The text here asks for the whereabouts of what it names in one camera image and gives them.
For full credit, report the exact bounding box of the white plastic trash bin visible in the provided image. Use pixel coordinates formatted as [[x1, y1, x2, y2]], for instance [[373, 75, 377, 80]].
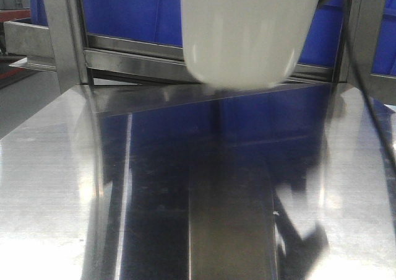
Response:
[[181, 0, 319, 89]]

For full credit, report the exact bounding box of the blue bin upper right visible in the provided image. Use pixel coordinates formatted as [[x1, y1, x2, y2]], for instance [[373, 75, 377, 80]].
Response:
[[82, 0, 343, 67]]

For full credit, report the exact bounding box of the blue bin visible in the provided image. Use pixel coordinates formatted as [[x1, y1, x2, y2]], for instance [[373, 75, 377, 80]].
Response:
[[372, 1, 395, 76], [82, 0, 343, 67]]

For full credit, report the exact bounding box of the blue bin upper left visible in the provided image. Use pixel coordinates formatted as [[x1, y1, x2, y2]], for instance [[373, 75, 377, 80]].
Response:
[[372, 1, 395, 76]]

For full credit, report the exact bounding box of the stainless steel shelf frame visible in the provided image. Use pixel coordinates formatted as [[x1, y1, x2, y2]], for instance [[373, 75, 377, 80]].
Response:
[[2, 0, 396, 106]]

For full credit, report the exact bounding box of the black cable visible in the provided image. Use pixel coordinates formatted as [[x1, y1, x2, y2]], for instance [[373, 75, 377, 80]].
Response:
[[342, 0, 396, 182]]

